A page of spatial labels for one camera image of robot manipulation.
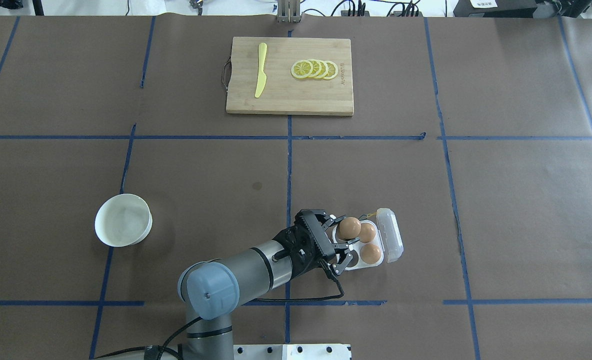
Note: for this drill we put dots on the brown egg carried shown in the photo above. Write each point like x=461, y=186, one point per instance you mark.
x=348, y=228

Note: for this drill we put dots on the clear plastic egg box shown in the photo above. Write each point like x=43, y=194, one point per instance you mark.
x=388, y=237

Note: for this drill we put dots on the brown egg top right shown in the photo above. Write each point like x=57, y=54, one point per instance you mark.
x=367, y=232

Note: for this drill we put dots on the brown egg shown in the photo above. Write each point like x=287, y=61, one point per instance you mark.
x=367, y=232
x=371, y=254

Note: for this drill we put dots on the brown egg bottom right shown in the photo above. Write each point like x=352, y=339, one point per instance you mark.
x=371, y=254

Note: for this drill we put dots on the black computer box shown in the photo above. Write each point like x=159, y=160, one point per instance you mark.
x=495, y=9

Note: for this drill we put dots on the wooden cutting board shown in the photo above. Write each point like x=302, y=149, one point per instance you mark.
x=283, y=94

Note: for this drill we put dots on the yellow lemon slices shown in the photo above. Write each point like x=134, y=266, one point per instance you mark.
x=315, y=69

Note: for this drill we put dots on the yellow plastic knife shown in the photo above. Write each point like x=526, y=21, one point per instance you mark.
x=261, y=75

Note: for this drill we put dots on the white round bowl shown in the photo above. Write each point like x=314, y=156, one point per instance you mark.
x=123, y=220

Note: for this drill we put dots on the aluminium frame post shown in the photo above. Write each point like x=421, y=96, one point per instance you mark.
x=289, y=11

